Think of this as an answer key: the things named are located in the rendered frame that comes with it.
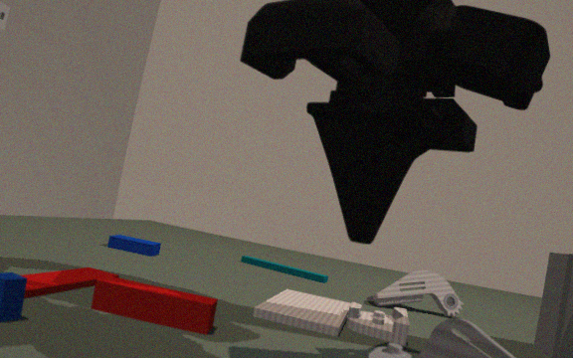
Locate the red flat bar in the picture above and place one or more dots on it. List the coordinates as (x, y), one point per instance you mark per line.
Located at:
(63, 280)

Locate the red rectangular block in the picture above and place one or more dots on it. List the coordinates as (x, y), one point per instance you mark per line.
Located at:
(154, 304)

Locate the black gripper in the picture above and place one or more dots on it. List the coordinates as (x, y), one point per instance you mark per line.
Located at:
(376, 122)

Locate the teal flat bar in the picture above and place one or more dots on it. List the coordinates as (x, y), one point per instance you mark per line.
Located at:
(290, 270)

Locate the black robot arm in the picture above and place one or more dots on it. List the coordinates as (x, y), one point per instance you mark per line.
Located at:
(491, 53)

